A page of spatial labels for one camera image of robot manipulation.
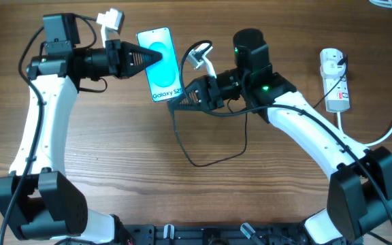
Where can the turquoise screen smartphone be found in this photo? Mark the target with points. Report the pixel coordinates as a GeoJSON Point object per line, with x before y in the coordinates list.
{"type": "Point", "coordinates": [163, 76]}

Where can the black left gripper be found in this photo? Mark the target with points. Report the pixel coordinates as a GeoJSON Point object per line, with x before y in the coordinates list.
{"type": "Point", "coordinates": [122, 66]}

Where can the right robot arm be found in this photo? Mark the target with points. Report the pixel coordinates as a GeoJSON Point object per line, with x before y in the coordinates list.
{"type": "Point", "coordinates": [360, 179]}

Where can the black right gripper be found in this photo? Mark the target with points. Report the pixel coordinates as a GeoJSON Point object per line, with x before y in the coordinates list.
{"type": "Point", "coordinates": [208, 90]}

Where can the white power strip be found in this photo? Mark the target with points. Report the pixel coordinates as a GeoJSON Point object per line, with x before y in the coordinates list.
{"type": "Point", "coordinates": [335, 90]}

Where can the white usb charger plug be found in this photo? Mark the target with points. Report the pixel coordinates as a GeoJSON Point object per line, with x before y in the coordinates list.
{"type": "Point", "coordinates": [331, 69]}

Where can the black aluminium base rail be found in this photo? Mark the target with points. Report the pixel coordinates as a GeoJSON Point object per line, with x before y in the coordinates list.
{"type": "Point", "coordinates": [222, 234]}

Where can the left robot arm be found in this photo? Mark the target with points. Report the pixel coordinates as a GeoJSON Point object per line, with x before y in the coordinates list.
{"type": "Point", "coordinates": [37, 200]}

